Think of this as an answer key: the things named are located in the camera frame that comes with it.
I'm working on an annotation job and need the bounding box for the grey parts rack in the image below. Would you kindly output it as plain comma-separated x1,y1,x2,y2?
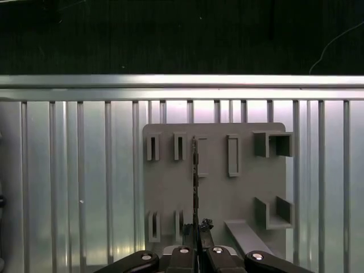
142,122,294,273

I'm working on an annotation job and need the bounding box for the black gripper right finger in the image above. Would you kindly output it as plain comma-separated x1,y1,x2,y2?
198,218,313,273

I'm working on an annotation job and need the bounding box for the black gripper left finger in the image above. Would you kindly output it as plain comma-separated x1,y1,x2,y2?
99,223,197,273

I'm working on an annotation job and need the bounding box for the thin pale floor cable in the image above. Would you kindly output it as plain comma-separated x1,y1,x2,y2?
309,22,364,72

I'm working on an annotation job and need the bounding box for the blue RAM stick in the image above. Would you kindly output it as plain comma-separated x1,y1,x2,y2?
191,135,201,273

